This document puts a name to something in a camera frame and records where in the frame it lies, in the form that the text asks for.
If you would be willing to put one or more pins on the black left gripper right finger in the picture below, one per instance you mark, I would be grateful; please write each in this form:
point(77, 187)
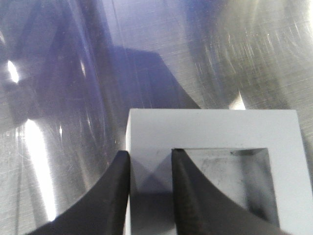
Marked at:
point(200, 208)

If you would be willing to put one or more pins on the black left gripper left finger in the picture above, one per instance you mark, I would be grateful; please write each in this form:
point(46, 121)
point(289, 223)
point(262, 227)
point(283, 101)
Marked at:
point(102, 210)

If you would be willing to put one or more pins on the gray square base block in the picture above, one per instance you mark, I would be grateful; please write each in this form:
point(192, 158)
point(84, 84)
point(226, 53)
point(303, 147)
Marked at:
point(255, 160)

